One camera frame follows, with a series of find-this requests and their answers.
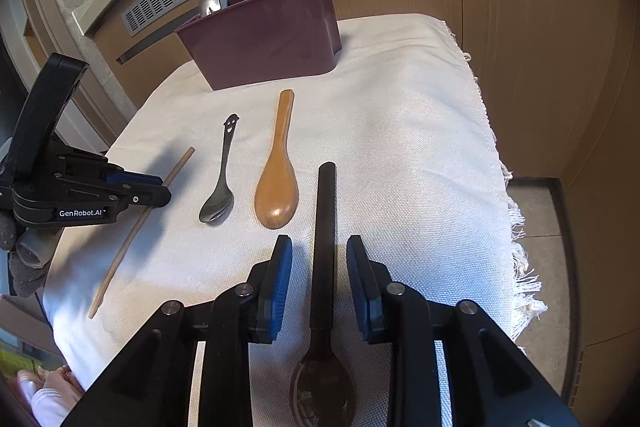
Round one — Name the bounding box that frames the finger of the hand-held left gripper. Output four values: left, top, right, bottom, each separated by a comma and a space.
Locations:
117, 187, 172, 210
102, 172, 166, 189

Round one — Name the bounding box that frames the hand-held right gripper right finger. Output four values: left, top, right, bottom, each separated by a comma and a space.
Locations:
346, 235, 583, 427

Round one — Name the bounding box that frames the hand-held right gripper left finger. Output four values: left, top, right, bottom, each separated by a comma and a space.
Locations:
62, 234, 294, 427

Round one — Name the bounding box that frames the wooden chopstick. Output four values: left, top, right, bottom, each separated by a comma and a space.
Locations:
88, 147, 196, 319

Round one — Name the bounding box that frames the black handled spoon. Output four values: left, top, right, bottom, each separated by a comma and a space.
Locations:
290, 162, 357, 427

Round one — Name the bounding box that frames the smiley handle metal spoon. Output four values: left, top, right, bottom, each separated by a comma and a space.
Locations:
199, 113, 240, 224

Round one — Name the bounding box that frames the wooden spoon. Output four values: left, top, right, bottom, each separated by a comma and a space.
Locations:
254, 89, 300, 229

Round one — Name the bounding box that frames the purple utensil holder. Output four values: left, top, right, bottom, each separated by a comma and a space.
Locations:
175, 0, 343, 92

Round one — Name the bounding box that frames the person's left hand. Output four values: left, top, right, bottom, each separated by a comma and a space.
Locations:
0, 209, 52, 299

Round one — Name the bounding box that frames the white woven cloth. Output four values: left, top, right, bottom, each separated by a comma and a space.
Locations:
42, 13, 548, 427

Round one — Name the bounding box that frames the pink white cloth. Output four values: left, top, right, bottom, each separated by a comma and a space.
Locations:
17, 364, 83, 427

